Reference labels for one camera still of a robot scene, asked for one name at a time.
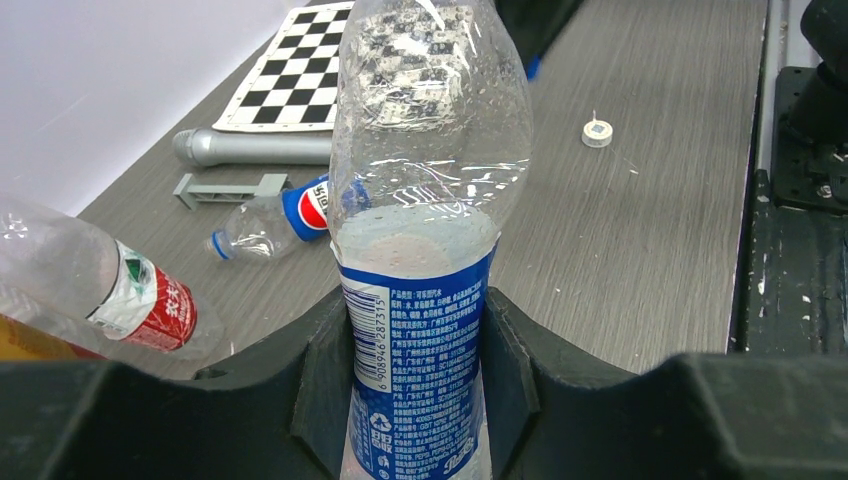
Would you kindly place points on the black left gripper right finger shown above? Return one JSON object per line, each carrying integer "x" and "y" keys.
{"x": 555, "y": 411}

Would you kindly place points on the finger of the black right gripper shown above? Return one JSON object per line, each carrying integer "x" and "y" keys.
{"x": 534, "y": 25}

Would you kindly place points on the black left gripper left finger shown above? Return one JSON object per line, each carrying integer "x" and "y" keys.
{"x": 276, "y": 410}

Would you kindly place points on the blue bottle cap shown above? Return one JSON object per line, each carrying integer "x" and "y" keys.
{"x": 532, "y": 68}

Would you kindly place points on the white bottle cap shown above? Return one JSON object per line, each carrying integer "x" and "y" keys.
{"x": 597, "y": 133}

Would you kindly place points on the blue label clear bottle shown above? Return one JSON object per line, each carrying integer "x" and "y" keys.
{"x": 432, "y": 146}

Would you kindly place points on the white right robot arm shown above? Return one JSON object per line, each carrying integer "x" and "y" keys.
{"x": 820, "y": 117}

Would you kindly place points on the Pepsi label clear bottle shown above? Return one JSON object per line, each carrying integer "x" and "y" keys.
{"x": 269, "y": 228}

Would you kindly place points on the red cap clear bottle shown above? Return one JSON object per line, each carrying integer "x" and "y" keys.
{"x": 86, "y": 275}

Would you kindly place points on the black white chessboard mat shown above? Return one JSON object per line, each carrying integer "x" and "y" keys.
{"x": 292, "y": 87}

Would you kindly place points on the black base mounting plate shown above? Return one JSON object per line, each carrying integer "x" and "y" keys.
{"x": 791, "y": 281}

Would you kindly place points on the silver microphone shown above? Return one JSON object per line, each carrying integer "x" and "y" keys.
{"x": 205, "y": 147}

